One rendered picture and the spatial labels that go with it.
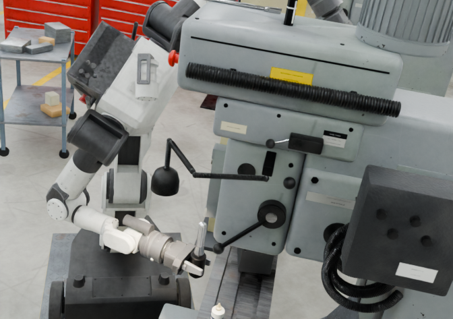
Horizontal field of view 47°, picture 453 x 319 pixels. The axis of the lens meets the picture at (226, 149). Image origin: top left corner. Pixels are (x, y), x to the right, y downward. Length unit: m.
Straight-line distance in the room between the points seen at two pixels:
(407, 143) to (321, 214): 0.26
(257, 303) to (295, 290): 1.49
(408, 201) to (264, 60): 0.41
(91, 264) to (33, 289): 0.80
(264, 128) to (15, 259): 2.47
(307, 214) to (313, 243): 0.08
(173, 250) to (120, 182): 0.55
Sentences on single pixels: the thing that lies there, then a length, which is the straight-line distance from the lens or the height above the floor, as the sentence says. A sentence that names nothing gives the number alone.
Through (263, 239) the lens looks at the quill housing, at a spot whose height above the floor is 1.37.
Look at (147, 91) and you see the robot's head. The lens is 1.49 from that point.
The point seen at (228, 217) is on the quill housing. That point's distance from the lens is 1.33.
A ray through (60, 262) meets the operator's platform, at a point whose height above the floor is 0.40.
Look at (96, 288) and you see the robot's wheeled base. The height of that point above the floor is 0.59.
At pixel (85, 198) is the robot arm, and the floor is 1.17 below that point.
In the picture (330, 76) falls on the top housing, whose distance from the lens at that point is 1.12.
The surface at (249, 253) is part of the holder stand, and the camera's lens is 1.91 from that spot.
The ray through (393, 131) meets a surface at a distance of 1.19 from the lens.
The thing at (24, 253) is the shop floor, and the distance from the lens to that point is 3.46.
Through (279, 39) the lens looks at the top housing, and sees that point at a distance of 1.11.
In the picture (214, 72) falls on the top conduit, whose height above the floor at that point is 1.80.
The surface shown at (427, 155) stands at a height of 1.69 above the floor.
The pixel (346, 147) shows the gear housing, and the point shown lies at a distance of 1.19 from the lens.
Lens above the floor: 2.15
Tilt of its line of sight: 27 degrees down
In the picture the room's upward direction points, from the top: 9 degrees clockwise
